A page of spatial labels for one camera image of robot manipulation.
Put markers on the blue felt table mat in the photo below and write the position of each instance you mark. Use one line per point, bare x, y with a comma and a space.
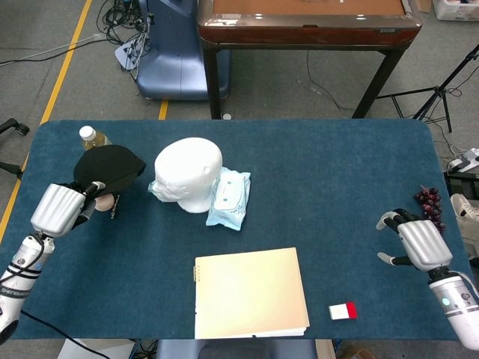
318, 168

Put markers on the white multi socket board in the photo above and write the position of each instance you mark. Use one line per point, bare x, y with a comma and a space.
127, 54

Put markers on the brown mahjong table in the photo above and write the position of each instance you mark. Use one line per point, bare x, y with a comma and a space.
307, 31

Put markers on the white sneaker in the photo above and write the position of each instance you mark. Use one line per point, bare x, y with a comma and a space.
464, 205

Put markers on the pink ball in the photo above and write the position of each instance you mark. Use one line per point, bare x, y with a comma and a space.
105, 203

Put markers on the white storage crate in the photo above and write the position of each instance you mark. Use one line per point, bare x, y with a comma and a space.
456, 9

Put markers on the black baseball cap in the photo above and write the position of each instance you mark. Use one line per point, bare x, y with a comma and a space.
108, 168

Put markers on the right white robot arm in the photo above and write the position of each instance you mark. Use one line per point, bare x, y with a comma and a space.
454, 306

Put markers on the purple grape bunch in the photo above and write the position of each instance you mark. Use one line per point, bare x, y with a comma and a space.
430, 203

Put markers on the white foam mannequin head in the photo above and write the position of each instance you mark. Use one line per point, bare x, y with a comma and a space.
189, 172

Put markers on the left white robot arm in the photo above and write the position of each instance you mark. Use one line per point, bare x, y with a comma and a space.
18, 284

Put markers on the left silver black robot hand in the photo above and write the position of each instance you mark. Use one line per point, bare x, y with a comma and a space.
56, 209

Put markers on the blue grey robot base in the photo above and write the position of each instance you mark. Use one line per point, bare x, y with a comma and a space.
176, 63

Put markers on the black tripod stand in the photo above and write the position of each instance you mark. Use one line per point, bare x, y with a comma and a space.
436, 95

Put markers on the beige trouser leg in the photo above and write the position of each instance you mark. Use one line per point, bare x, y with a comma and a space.
472, 237

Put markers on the white power strip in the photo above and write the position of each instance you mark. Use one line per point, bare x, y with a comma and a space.
464, 159

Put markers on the light blue wet wipes pack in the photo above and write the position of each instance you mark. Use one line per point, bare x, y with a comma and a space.
228, 209

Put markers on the small red white box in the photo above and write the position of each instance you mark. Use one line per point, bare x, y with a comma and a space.
342, 311

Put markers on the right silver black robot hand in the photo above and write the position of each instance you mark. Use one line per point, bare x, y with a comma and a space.
424, 243

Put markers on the black office chair base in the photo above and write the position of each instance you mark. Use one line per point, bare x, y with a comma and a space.
16, 127

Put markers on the plastic bottle with yellow drink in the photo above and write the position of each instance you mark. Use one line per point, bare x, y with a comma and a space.
91, 138

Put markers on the cardboard box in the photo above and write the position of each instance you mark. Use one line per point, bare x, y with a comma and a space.
423, 4

